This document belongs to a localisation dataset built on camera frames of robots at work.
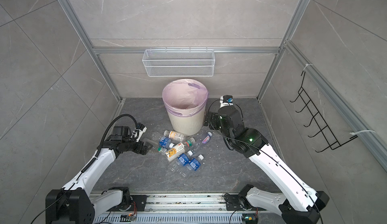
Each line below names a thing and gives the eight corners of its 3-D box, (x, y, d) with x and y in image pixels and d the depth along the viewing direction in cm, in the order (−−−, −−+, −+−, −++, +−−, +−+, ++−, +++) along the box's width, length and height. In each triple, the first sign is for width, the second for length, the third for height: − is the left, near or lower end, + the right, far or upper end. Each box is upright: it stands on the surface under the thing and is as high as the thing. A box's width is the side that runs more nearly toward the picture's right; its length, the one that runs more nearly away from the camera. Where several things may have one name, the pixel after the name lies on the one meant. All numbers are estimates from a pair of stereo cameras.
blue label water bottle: (167, 168, 84) (166, 165, 81) (188, 149, 92) (187, 146, 88) (174, 176, 82) (173, 174, 79) (195, 156, 89) (195, 153, 86)
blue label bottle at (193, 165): (183, 180, 82) (183, 177, 78) (178, 171, 85) (177, 168, 81) (206, 164, 88) (206, 160, 83) (200, 156, 91) (200, 152, 86)
